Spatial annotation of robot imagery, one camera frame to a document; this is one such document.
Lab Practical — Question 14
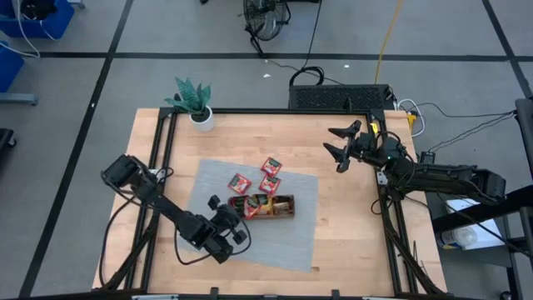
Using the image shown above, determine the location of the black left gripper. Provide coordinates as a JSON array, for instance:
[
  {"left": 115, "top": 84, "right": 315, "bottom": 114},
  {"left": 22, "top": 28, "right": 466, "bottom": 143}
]
[{"left": 207, "top": 194, "right": 250, "bottom": 246}]

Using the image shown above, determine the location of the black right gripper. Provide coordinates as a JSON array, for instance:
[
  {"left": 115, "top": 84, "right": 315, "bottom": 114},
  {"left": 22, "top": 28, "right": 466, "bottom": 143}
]
[{"left": 322, "top": 120, "right": 407, "bottom": 173}]

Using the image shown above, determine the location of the red strawberry tea packet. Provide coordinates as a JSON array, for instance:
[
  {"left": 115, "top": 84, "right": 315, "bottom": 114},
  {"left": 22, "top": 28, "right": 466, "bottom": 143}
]
[
  {"left": 230, "top": 195, "right": 247, "bottom": 216},
  {"left": 258, "top": 174, "right": 282, "bottom": 197},
  {"left": 260, "top": 156, "right": 284, "bottom": 178},
  {"left": 243, "top": 195, "right": 261, "bottom": 221},
  {"left": 227, "top": 172, "right": 253, "bottom": 196}
]

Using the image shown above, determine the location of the wooden tea organizer box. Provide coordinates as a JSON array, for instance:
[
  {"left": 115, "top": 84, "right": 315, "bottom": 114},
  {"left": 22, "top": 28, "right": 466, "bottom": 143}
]
[{"left": 227, "top": 193, "right": 296, "bottom": 221}]

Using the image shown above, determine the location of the black perforated computer case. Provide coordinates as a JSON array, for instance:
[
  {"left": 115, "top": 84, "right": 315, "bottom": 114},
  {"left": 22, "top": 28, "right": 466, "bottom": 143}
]
[{"left": 287, "top": 83, "right": 396, "bottom": 112}]

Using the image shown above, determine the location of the grey woven placemat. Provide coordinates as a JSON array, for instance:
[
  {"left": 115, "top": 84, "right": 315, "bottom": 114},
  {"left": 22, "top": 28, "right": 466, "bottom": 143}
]
[{"left": 178, "top": 158, "right": 321, "bottom": 274}]

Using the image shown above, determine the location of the white planter pot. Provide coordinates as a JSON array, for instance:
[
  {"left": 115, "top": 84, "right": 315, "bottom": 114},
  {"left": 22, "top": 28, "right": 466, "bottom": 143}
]
[{"left": 188, "top": 106, "right": 216, "bottom": 133}]

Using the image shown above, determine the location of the thin black diagonal brace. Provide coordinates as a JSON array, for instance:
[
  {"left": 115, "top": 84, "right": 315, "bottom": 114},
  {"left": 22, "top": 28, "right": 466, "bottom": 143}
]
[
  {"left": 99, "top": 224, "right": 160, "bottom": 292},
  {"left": 382, "top": 220, "right": 445, "bottom": 296}
]

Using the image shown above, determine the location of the green snake plant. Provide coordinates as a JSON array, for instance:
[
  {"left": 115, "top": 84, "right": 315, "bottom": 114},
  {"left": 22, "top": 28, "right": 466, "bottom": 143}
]
[{"left": 164, "top": 76, "right": 212, "bottom": 116}]

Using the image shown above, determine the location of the clear plastic tub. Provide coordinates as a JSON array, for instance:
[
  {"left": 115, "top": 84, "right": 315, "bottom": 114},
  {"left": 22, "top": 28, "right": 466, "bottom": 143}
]
[{"left": 436, "top": 226, "right": 479, "bottom": 251}]

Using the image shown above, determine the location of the black floor fan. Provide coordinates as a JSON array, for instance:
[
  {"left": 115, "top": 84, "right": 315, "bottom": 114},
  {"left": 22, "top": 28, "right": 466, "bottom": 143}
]
[{"left": 242, "top": 0, "right": 291, "bottom": 58}]

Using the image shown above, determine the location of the white cardboard box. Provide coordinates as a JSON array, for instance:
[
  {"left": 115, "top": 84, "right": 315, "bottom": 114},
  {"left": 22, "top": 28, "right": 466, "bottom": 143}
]
[{"left": 444, "top": 197, "right": 507, "bottom": 251}]

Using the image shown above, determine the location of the black rig upright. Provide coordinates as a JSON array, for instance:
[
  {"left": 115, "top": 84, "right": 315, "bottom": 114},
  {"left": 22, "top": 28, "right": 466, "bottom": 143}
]
[{"left": 514, "top": 97, "right": 533, "bottom": 178}]

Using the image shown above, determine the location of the black chair base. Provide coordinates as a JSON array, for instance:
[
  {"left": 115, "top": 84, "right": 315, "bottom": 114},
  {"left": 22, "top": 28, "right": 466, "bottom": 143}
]
[{"left": 0, "top": 127, "right": 17, "bottom": 150}]

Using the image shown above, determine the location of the blue cart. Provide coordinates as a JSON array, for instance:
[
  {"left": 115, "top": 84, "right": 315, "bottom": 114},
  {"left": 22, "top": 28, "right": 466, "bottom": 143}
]
[{"left": 0, "top": 40, "right": 39, "bottom": 107}]

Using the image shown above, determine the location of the blue plastic bin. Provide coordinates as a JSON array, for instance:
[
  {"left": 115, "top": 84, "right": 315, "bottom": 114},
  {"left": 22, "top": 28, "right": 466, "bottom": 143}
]
[{"left": 0, "top": 0, "right": 76, "bottom": 40}]

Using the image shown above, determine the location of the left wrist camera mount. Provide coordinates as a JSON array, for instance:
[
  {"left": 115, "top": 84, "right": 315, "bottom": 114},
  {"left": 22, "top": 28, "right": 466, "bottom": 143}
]
[{"left": 206, "top": 235, "right": 235, "bottom": 265}]

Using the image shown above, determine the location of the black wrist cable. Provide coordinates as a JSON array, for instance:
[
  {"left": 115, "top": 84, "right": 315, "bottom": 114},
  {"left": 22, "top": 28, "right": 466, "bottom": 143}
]
[{"left": 173, "top": 220, "right": 253, "bottom": 267}]

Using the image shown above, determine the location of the white power cable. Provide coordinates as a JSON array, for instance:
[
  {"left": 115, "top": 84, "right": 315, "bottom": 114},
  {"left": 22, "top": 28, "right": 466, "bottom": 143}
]
[{"left": 395, "top": 97, "right": 426, "bottom": 138}]

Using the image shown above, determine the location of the black hanging cable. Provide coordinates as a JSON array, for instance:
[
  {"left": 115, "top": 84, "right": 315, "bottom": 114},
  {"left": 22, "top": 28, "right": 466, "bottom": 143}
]
[{"left": 288, "top": 0, "right": 326, "bottom": 88}]

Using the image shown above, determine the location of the yellow hanging strap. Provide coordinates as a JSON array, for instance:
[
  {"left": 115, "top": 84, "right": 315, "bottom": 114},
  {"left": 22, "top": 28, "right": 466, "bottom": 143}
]
[{"left": 373, "top": 0, "right": 405, "bottom": 85}]

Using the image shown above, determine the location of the black cable bundle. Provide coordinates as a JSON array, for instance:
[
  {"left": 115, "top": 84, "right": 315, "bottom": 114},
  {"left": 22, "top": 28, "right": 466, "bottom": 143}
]
[{"left": 426, "top": 108, "right": 518, "bottom": 153}]

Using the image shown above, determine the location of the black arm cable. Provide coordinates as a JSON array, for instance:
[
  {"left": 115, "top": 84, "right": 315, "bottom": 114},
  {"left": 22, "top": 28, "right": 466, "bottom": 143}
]
[{"left": 98, "top": 195, "right": 141, "bottom": 288}]

